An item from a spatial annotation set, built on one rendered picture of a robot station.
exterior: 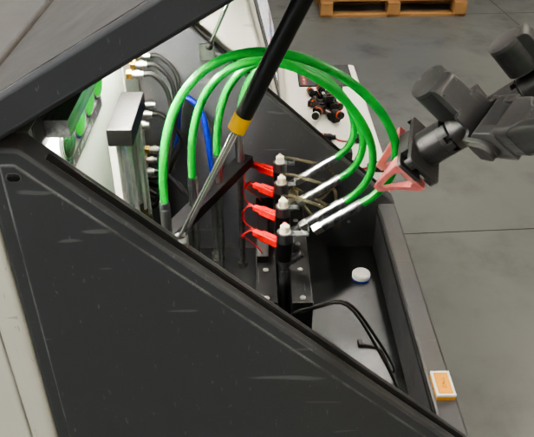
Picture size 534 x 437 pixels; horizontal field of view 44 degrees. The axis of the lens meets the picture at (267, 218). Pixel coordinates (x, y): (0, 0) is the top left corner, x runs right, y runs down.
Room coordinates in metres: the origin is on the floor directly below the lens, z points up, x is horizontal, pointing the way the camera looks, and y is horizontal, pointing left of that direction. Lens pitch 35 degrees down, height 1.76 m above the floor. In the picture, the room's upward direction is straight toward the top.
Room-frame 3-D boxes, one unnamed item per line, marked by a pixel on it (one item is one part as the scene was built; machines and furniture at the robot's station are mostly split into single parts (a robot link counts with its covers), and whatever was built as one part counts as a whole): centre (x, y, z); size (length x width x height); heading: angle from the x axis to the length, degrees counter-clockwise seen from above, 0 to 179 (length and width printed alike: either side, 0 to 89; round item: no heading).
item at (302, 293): (1.05, -0.03, 0.91); 0.34 x 0.10 x 0.15; 1
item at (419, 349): (0.93, -0.27, 0.87); 0.62 x 0.04 x 0.16; 1
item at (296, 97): (1.63, -0.17, 0.97); 0.70 x 0.22 x 0.03; 1
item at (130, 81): (1.16, 0.24, 1.20); 0.13 x 0.03 x 0.31; 1
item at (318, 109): (1.67, -0.16, 1.01); 0.23 x 0.11 x 0.06; 1
